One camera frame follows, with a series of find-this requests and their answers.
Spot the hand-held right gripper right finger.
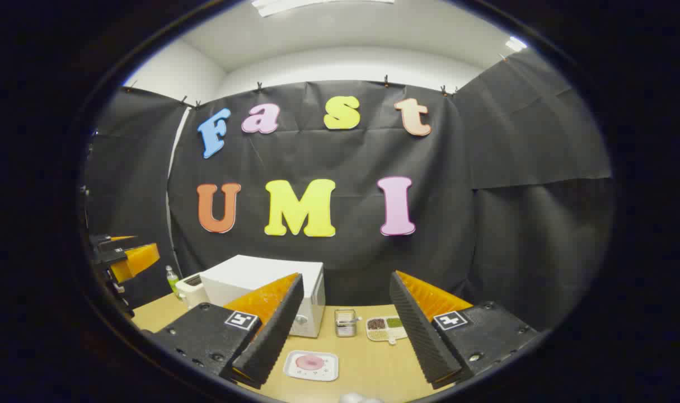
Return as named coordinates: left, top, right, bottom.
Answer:
left=389, top=270, right=542, bottom=391

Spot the white divided dish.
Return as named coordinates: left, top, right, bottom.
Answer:
left=365, top=316, right=409, bottom=345

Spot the white microwave oven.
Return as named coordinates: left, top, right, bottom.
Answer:
left=200, top=255, right=326, bottom=338

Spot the metal wire rack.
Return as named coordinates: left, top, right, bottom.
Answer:
left=334, top=308, right=358, bottom=338

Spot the white toaster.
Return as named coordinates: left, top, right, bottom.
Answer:
left=175, top=273, right=209, bottom=310

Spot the long ceiling light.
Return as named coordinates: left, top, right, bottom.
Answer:
left=253, top=0, right=396, bottom=16

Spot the white square plate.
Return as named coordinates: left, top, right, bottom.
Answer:
left=283, top=350, right=339, bottom=382

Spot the green drink bottle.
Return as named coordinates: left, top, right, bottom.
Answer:
left=165, top=265, right=181, bottom=300

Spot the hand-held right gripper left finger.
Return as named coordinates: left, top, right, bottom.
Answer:
left=144, top=273, right=306, bottom=391

